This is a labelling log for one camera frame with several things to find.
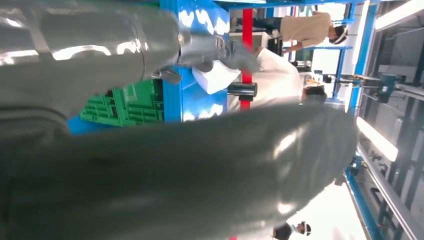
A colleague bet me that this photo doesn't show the person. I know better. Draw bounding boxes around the person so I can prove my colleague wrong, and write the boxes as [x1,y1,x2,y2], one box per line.
[272,220,313,240]
[235,11,349,56]
[227,47,329,114]

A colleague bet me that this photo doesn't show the ceiling light strip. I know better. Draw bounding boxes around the ceiling light strip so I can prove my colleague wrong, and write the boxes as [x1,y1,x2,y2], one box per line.
[355,116,399,163]
[374,0,424,32]

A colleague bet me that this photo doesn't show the blue overhead device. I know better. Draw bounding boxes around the blue overhead device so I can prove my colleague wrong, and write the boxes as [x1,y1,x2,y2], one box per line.
[375,73,398,104]

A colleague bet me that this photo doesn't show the grey metal ceiling rail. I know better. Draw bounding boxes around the grey metal ceiling rail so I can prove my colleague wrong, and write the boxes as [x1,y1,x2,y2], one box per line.
[357,144,424,240]

